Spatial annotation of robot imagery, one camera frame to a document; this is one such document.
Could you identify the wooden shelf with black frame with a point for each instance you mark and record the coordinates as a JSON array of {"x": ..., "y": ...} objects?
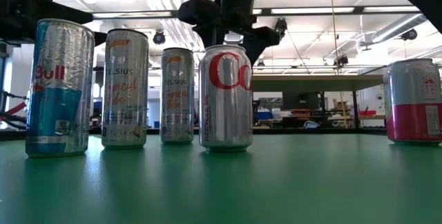
[{"x": 310, "y": 83}]

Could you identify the white Celsius can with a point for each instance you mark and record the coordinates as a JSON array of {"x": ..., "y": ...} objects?
[
  {"x": 177, "y": 113},
  {"x": 125, "y": 106}
]

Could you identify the blue silver Red Bull can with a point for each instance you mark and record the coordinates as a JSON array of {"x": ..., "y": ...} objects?
[{"x": 58, "y": 106}]

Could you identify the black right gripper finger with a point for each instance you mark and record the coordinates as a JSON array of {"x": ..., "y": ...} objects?
[
  {"x": 215, "y": 37},
  {"x": 256, "y": 53}
]

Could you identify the silver Diet Coke can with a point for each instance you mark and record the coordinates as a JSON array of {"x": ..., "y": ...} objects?
[{"x": 224, "y": 120}]

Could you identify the pink white Spindrift can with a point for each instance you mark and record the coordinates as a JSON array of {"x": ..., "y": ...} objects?
[{"x": 411, "y": 123}]

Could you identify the black dome camera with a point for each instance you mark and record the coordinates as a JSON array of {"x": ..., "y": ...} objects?
[
  {"x": 409, "y": 34},
  {"x": 159, "y": 37},
  {"x": 280, "y": 25}
]

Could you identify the red tray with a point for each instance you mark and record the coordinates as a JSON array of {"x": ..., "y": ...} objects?
[{"x": 367, "y": 112}]

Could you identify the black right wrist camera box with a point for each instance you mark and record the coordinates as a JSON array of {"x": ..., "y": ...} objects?
[{"x": 198, "y": 9}]

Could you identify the green table mat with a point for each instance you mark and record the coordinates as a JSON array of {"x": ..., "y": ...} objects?
[{"x": 276, "y": 182}]

